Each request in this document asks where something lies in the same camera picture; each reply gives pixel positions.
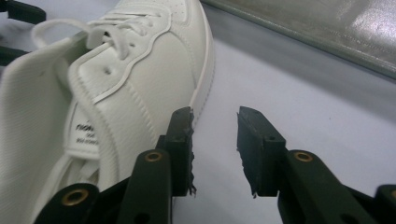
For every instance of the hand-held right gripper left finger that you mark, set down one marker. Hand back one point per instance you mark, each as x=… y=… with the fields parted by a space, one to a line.
x=177 y=155

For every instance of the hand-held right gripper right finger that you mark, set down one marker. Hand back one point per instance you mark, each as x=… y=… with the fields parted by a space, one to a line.
x=258 y=155

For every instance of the white sneaker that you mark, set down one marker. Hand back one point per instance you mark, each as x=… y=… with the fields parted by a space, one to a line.
x=149 y=77

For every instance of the clear two-tier shoe rack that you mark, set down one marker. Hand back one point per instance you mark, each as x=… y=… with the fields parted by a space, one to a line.
x=327 y=28

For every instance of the grey foam mat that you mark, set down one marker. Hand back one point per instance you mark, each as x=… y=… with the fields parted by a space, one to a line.
x=311 y=124

